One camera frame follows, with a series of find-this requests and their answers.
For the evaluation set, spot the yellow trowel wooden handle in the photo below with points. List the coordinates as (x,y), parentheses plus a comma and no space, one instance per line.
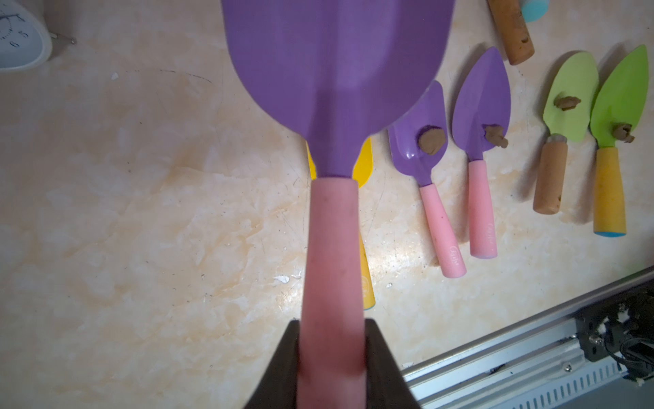
(512,29)

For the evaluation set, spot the light blue hand trowel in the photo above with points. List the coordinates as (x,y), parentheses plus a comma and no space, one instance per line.
(533,10)

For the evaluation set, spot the green trowel yellow handle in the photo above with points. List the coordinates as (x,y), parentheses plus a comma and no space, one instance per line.
(616,113)

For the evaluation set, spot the purple square trowel row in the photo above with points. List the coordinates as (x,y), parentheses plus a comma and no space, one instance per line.
(335,73)
(418,141)

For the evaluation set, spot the purple pointed trowel right row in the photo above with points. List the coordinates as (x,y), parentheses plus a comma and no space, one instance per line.
(480,122)

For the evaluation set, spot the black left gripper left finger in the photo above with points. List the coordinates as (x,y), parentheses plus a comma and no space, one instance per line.
(277,388)

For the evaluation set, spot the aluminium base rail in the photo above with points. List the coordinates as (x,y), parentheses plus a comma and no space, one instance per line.
(535,363)

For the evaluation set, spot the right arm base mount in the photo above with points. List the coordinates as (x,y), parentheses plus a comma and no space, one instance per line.
(620,328)

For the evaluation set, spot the light green trowel wooden handle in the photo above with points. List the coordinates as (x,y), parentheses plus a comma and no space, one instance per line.
(566,113)

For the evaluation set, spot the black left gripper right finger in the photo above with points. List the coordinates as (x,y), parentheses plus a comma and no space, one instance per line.
(385,385)

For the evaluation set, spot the white alarm clock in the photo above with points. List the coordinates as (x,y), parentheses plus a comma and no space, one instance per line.
(26,40)

